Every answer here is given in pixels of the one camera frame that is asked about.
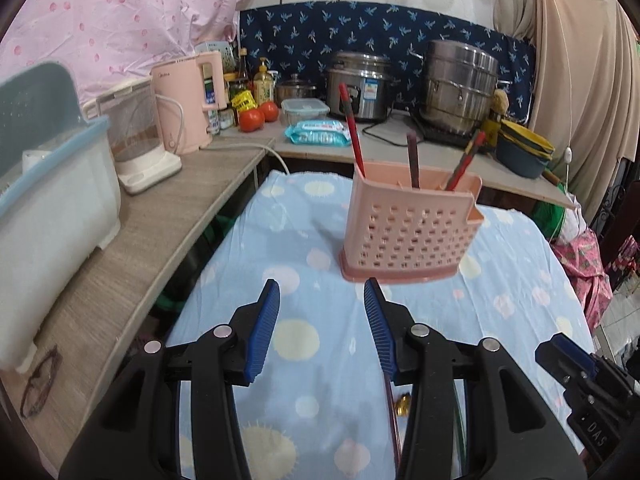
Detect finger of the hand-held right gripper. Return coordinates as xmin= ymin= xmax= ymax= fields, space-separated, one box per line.
xmin=552 ymin=333 xmax=639 ymax=401
xmin=535 ymin=342 xmax=589 ymax=390

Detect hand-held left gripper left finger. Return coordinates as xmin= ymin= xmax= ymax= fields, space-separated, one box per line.
xmin=59 ymin=279 xmax=281 ymax=480

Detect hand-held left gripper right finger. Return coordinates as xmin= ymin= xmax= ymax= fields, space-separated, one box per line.
xmin=363 ymin=277 xmax=586 ymax=480

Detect pink perforated utensil holder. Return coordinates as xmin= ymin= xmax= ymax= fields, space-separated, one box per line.
xmin=339 ymin=162 xmax=486 ymax=284

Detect red chopstick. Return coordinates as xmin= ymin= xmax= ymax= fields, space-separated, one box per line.
xmin=339 ymin=83 xmax=366 ymax=179

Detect blue spotted tablecloth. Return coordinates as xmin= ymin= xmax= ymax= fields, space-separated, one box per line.
xmin=165 ymin=170 xmax=597 ymax=480

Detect pink floral cloth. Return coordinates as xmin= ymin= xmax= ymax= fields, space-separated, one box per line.
xmin=550 ymin=227 xmax=617 ymax=332

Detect green chopstick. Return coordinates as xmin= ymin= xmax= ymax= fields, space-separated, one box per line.
xmin=451 ymin=380 xmax=460 ymax=462

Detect green cloth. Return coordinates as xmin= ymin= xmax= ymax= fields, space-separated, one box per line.
xmin=530 ymin=185 xmax=582 ymax=242

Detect dark blue bowl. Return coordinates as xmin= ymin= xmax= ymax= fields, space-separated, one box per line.
xmin=495 ymin=132 xmax=554 ymax=180

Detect black induction cooktop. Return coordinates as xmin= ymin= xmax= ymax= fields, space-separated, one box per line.
xmin=409 ymin=110 xmax=496 ymax=150

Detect blue wet wipes pack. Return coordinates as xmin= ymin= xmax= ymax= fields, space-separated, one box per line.
xmin=284 ymin=119 xmax=354 ymax=149

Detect yellow green bowl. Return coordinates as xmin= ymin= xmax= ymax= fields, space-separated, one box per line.
xmin=500 ymin=118 xmax=557 ymax=159

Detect dark-framed eyeglasses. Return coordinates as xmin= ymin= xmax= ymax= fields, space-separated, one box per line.
xmin=20 ymin=345 xmax=64 ymax=419

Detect clear food container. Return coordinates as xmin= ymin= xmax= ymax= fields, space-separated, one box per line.
xmin=280 ymin=97 xmax=331 ymax=129

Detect white bin with grey-blue lid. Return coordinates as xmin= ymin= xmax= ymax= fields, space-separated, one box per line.
xmin=0 ymin=61 xmax=124 ymax=374

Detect white clear-domed appliance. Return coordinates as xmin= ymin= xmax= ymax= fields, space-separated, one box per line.
xmin=82 ymin=78 xmax=183 ymax=195

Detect jar with yellow label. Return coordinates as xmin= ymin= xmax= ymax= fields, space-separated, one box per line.
xmin=230 ymin=89 xmax=259 ymax=114

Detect steel rice cooker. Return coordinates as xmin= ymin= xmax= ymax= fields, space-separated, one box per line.
xmin=326 ymin=51 xmax=394 ymax=122

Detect pink electric kettle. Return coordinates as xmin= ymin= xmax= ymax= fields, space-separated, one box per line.
xmin=151 ymin=51 xmax=224 ymax=156

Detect small pot with glass lid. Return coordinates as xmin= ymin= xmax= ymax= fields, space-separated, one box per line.
xmin=275 ymin=73 xmax=319 ymax=104

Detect yellow oil bottle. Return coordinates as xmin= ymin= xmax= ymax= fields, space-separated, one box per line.
xmin=253 ymin=57 xmax=275 ymax=106

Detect steel steamer pot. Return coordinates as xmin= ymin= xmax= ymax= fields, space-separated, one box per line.
xmin=419 ymin=39 xmax=501 ymax=136

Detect dark sauce bottle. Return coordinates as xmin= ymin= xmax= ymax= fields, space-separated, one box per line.
xmin=237 ymin=48 xmax=251 ymax=92

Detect beige curtain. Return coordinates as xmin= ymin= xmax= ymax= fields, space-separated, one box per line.
xmin=494 ymin=0 xmax=640 ymax=222

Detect green white carton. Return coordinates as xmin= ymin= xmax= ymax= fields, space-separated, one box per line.
xmin=207 ymin=40 xmax=239 ymax=74

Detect navy leaf-print cloth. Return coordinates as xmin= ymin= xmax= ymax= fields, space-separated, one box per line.
xmin=237 ymin=2 xmax=539 ymax=126

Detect pink dotted cloth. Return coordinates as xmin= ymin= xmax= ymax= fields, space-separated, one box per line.
xmin=0 ymin=0 xmax=242 ymax=127

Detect white kettle power cable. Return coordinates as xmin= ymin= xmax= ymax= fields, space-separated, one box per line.
xmin=209 ymin=142 xmax=292 ymax=177

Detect white cable with switch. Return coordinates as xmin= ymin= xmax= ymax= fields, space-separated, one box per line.
xmin=542 ymin=0 xmax=577 ymax=202

